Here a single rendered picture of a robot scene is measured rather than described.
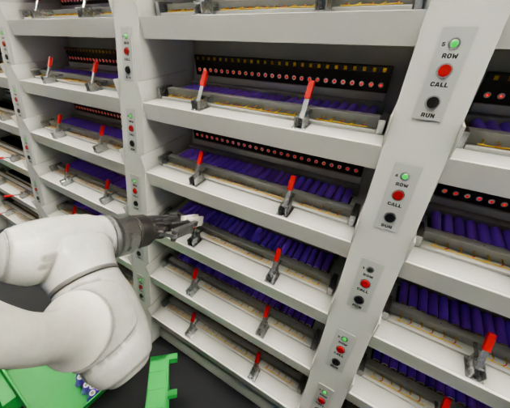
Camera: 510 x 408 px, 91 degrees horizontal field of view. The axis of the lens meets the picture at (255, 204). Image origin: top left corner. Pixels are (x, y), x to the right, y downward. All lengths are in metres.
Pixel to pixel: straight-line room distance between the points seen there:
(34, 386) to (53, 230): 0.76
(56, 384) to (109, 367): 0.73
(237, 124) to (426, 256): 0.46
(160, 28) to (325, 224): 0.59
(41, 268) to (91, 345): 0.14
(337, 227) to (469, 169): 0.24
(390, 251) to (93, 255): 0.52
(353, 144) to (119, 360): 0.50
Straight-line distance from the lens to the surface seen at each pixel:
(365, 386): 0.81
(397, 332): 0.68
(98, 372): 0.46
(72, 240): 0.49
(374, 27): 0.52
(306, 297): 0.66
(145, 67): 0.80
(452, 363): 0.70
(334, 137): 0.50
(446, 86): 0.49
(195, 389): 1.12
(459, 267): 0.59
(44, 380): 1.18
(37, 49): 1.44
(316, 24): 0.54
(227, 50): 0.86
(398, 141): 0.49
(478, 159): 0.52
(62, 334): 0.39
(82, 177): 1.30
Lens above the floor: 0.97
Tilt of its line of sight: 22 degrees down
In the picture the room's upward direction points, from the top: 8 degrees clockwise
